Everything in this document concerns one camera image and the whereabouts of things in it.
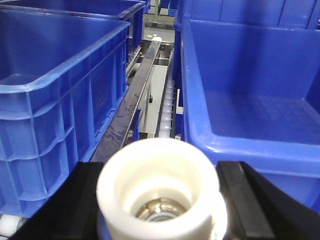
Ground blue ribbed crate left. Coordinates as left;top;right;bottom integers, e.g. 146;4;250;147
0;7;130;218

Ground blue shelf bin right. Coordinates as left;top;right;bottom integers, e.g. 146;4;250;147
181;20;320;212

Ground steel shelf divider rail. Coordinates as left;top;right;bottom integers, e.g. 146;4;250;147
90;37;162;163

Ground blue crate far left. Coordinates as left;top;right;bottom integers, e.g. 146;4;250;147
0;0;146;52

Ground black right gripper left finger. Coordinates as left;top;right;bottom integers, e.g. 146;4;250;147
11;162;104;240

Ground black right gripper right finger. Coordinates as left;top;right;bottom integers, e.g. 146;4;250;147
216;161;320;240

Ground white plastic valve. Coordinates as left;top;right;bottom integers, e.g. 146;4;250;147
96;138;228;240

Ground white roller track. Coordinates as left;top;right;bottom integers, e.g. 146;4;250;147
155;78;175;138

